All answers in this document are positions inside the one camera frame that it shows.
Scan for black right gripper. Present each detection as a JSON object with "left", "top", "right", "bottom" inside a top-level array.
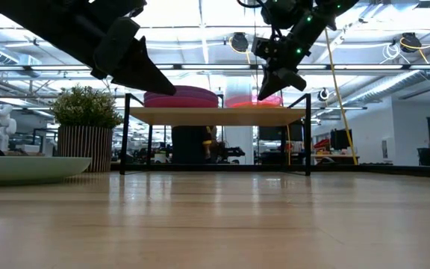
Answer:
[{"left": 258, "top": 31, "right": 311, "bottom": 101}]

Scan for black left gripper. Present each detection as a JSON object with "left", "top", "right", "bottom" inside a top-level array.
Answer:
[{"left": 90, "top": 17, "right": 177, "bottom": 96}]

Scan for purple plate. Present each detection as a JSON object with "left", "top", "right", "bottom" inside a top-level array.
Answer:
[
  {"left": 144, "top": 84, "right": 219, "bottom": 96},
  {"left": 143, "top": 90, "right": 219, "bottom": 102}
]

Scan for pink translucent plate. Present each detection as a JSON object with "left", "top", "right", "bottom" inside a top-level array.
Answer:
[{"left": 225, "top": 94, "right": 284, "bottom": 108}]

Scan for magenta plate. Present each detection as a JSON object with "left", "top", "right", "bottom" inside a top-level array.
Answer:
[{"left": 143, "top": 96, "right": 219, "bottom": 109}]

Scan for teal plate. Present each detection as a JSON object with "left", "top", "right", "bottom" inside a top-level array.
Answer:
[{"left": 0, "top": 155, "right": 92, "bottom": 187}]

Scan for wooden shelf with black legs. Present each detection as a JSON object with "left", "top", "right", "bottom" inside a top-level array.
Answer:
[{"left": 119, "top": 93, "right": 312, "bottom": 176}]

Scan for black computer monitor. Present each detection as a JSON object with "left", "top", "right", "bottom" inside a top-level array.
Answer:
[
  {"left": 329, "top": 129, "right": 354, "bottom": 151},
  {"left": 258, "top": 125, "right": 305, "bottom": 142}
]

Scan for potted plant in ribbed pot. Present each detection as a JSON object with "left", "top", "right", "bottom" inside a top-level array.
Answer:
[{"left": 50, "top": 84, "right": 123, "bottom": 173}]

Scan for white round column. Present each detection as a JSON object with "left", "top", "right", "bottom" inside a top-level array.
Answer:
[{"left": 224, "top": 76, "right": 255, "bottom": 165}]

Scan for person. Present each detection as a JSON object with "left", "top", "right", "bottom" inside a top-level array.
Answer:
[{"left": 171, "top": 126, "right": 216, "bottom": 165}]

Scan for white robot figure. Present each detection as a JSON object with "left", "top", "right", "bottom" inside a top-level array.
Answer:
[{"left": 0, "top": 103, "right": 17, "bottom": 152}]

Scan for black office chair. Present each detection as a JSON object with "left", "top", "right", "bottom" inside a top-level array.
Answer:
[{"left": 416, "top": 147, "right": 430, "bottom": 167}]

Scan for yellow cable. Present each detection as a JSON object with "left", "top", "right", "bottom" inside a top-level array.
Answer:
[{"left": 324, "top": 28, "right": 360, "bottom": 166}]

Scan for black aluminium table frame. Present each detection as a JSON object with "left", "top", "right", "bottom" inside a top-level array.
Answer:
[{"left": 110, "top": 162, "right": 430, "bottom": 179}]

